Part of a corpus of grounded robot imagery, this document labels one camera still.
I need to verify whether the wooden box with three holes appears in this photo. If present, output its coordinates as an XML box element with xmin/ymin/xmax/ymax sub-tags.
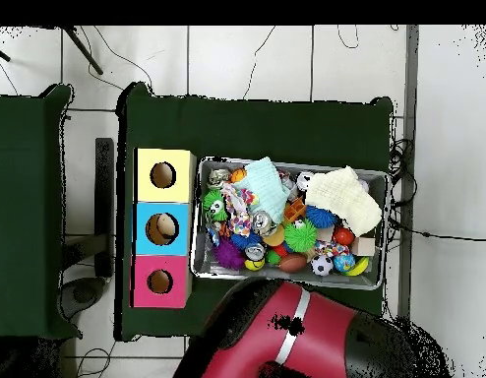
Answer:
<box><xmin>129</xmin><ymin>147</ymin><xmax>198</xmax><ymax>309</ymax></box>

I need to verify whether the colourful heart print cloth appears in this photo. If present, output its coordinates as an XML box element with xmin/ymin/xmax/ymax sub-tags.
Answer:
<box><xmin>219</xmin><ymin>181</ymin><xmax>260</xmax><ymax>238</ymax></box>

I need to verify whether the silver drink can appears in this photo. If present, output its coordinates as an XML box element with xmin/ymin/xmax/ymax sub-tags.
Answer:
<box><xmin>251</xmin><ymin>210</ymin><xmax>278</xmax><ymax>237</ymax></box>

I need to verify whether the light blue waffle cloth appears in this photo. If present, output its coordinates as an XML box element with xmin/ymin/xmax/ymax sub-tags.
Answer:
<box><xmin>232</xmin><ymin>156</ymin><xmax>292</xmax><ymax>224</ymax></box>

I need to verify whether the small green fuzzy eyed toy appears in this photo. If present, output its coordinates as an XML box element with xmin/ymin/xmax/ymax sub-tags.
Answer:
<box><xmin>202</xmin><ymin>189</ymin><xmax>229</xmax><ymax>223</ymax></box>

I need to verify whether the purple spiky ball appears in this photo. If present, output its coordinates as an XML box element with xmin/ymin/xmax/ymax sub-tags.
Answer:
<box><xmin>213</xmin><ymin>238</ymin><xmax>246</xmax><ymax>272</ymax></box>

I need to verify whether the large green fuzzy eyed toy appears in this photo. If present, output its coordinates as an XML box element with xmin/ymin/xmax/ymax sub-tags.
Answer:
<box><xmin>283</xmin><ymin>217</ymin><xmax>319</xmax><ymax>253</ymax></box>

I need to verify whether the brown toy football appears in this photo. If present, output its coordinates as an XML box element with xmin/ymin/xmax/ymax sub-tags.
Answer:
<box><xmin>277</xmin><ymin>252</ymin><xmax>309</xmax><ymax>274</ymax></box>

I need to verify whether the dark green table cloth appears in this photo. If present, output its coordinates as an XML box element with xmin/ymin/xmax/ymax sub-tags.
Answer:
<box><xmin>113</xmin><ymin>81</ymin><xmax>395</xmax><ymax>343</ymax></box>

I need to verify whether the black and white soccer ball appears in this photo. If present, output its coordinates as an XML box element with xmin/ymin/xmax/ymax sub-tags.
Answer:
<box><xmin>310</xmin><ymin>253</ymin><xmax>335</xmax><ymax>277</ymax></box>

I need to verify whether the cream waffle cloth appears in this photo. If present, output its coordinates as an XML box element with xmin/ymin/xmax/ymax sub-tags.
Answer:
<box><xmin>304</xmin><ymin>164</ymin><xmax>384</xmax><ymax>238</ymax></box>

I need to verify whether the blue globe print ball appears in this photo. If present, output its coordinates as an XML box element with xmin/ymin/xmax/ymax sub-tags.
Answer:
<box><xmin>333</xmin><ymin>252</ymin><xmax>357</xmax><ymax>274</ymax></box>

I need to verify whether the black flat panel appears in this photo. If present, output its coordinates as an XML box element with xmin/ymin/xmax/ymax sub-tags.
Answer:
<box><xmin>93</xmin><ymin>136</ymin><xmax>115</xmax><ymax>279</ymax></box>

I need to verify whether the grey oval floor object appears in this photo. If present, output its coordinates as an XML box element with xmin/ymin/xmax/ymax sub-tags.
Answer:
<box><xmin>59</xmin><ymin>276</ymin><xmax>107</xmax><ymax>321</ymax></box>

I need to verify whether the green covered side table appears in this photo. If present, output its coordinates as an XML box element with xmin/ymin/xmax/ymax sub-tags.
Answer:
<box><xmin>0</xmin><ymin>83</ymin><xmax>84</xmax><ymax>341</ymax></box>

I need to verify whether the long black tripod leg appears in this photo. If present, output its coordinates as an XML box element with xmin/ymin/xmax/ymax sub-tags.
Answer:
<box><xmin>62</xmin><ymin>26</ymin><xmax>105</xmax><ymax>76</ymax></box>

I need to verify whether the silver wire mesh bin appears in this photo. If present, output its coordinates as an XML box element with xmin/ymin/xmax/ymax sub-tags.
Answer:
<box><xmin>189</xmin><ymin>156</ymin><xmax>390</xmax><ymax>291</ymax></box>

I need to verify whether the black floor cable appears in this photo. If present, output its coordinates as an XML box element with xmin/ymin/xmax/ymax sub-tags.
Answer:
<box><xmin>388</xmin><ymin>218</ymin><xmax>486</xmax><ymax>242</ymax></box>

